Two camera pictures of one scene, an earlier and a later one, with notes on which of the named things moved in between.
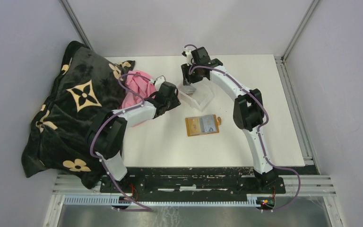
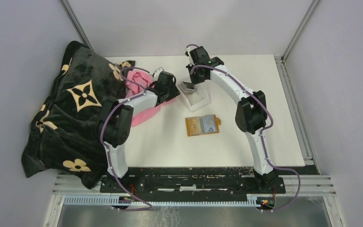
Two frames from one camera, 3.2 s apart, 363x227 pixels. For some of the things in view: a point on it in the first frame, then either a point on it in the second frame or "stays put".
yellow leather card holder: [202, 125] stays put
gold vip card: [194, 126] stays put
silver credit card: [208, 124] stays put
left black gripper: [176, 102] → [175, 92]
